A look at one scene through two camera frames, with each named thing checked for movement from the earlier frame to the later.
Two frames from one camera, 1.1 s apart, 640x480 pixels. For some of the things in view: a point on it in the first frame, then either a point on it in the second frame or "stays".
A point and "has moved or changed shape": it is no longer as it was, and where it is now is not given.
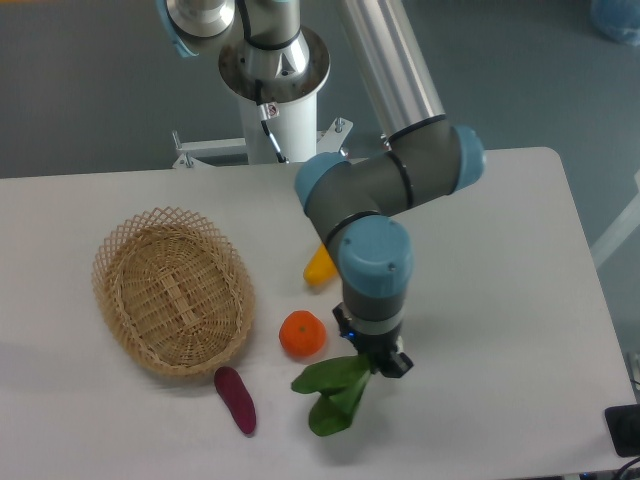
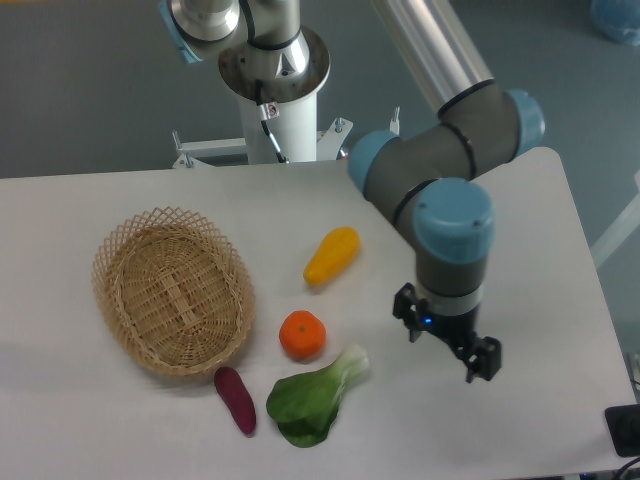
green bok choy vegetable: [340, 384] has moved or changed shape
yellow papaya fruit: [322, 270] stays
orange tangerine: [302, 333] stays
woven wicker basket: [173, 291] stays
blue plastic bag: [619, 19] stays
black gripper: [377, 346] to [455, 331]
